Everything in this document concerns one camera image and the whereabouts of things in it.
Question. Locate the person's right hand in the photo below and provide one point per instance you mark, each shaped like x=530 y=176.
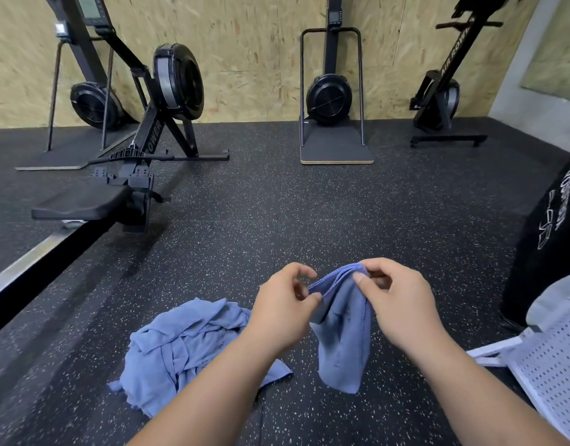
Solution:
x=401 y=306

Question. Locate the person's left hand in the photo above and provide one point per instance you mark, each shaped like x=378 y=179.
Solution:
x=280 y=311

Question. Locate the blue towel with wave print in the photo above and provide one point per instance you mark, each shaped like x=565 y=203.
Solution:
x=345 y=339

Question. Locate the blue towel pile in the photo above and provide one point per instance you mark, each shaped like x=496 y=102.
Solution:
x=178 y=353

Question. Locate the white perforated metal rack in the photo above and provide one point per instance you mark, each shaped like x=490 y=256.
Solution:
x=554 y=367

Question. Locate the person's right forearm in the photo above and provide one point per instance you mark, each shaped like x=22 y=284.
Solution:
x=485 y=399

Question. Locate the person's left forearm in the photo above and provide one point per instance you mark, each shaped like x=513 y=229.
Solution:
x=211 y=395

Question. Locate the black printed punching bag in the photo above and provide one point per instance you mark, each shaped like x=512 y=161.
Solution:
x=554 y=237

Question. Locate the black upright exercise machine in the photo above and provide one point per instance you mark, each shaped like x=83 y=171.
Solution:
x=438 y=93

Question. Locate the black ski trainer wooden-edged platform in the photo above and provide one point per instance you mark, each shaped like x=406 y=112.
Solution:
x=329 y=97

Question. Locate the black ski trainer grey platform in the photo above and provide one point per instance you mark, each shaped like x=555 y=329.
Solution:
x=94 y=102

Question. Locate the black rowing machine with rail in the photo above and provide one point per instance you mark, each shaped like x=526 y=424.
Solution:
x=80 y=201

